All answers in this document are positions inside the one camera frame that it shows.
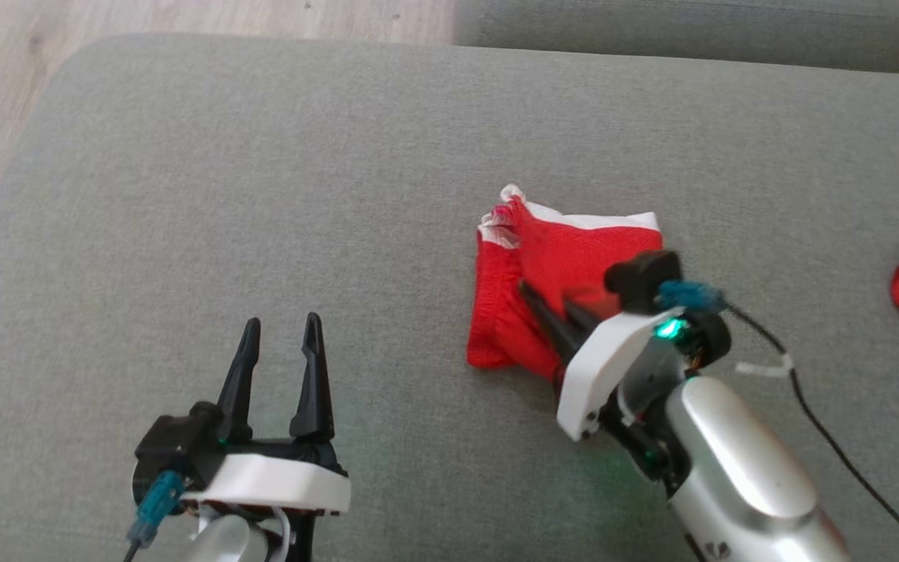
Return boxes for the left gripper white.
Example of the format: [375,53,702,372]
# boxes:
[179,311,354,562]

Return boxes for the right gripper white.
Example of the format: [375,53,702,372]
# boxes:
[517,280,733,494]

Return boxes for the plain red sports garment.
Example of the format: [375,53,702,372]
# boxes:
[466,183,666,384]

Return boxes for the large grey sofa seat cushion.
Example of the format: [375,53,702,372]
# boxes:
[0,33,899,562]

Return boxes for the grey sofa back cushion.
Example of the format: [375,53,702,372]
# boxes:
[453,0,899,78]

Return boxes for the right arm blue cable connector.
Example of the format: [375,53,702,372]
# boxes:
[656,279,728,314]

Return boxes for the arm blue cable connector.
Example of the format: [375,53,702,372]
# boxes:
[127,469,186,548]
[656,279,728,314]

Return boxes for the left arm blue cable connector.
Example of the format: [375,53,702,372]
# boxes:
[127,469,186,548]

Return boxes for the right arm white cable clip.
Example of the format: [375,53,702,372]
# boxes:
[734,354,796,380]

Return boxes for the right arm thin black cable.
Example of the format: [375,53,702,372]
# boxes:
[718,300,899,562]

